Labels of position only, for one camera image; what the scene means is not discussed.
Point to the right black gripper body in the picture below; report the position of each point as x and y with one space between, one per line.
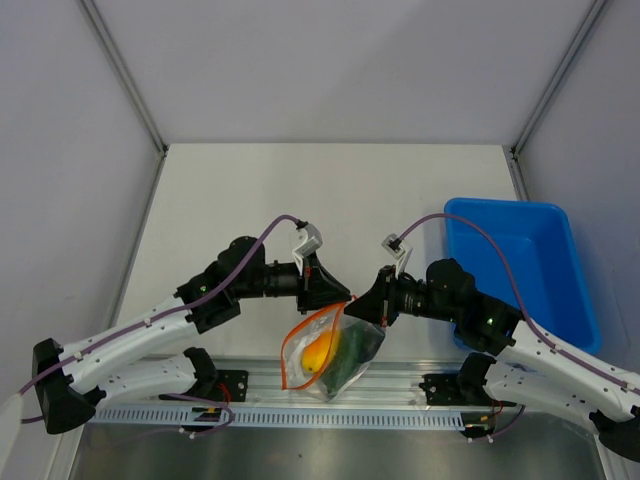
406 298

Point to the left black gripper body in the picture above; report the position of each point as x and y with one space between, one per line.
305 286

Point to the green chili pepper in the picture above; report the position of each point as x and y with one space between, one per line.
358 346

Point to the yellow bell pepper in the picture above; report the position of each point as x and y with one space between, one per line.
315 354

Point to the clear orange zip top bag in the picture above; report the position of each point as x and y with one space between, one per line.
293 377

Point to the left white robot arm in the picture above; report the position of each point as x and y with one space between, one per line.
74 381

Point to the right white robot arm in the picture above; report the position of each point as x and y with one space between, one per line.
513 358

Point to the blue plastic bin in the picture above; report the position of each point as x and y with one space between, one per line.
537 241

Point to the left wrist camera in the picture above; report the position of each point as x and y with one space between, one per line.
304 241

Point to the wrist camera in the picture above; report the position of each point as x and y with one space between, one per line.
304 241
399 249

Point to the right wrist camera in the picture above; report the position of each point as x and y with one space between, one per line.
399 249

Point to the aluminium mounting rail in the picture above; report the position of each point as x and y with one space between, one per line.
393 385

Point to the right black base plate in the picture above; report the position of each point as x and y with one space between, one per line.
451 389

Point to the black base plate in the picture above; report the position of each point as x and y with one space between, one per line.
230 386
451 389

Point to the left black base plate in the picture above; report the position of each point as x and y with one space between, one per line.
230 386

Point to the right aluminium frame post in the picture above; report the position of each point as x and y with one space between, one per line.
570 55

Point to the aluminium frame post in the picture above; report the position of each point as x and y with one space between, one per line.
117 63
570 55

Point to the white slotted cable duct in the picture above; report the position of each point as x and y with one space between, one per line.
249 416

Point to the left aluminium frame post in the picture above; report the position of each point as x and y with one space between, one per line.
117 63

